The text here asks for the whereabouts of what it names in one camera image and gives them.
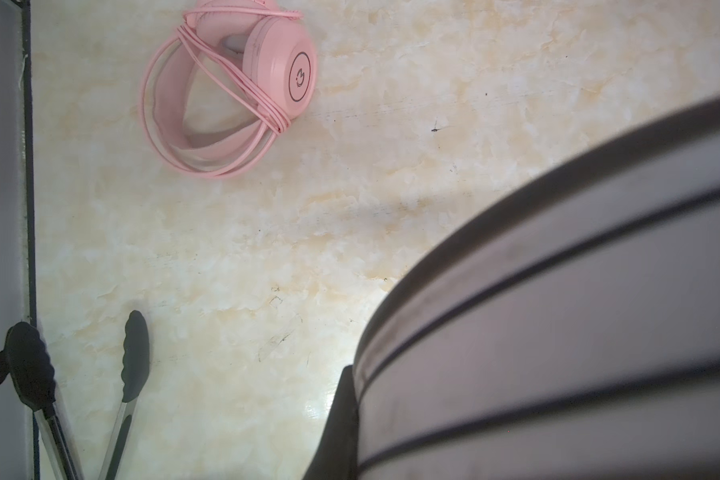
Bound white black headphones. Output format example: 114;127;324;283
354;98;720;479

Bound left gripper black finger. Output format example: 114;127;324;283
303;365;359;480

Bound black tongs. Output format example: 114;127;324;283
4;310;152;480

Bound pink headphones with cable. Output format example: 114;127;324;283
139;1;318;179

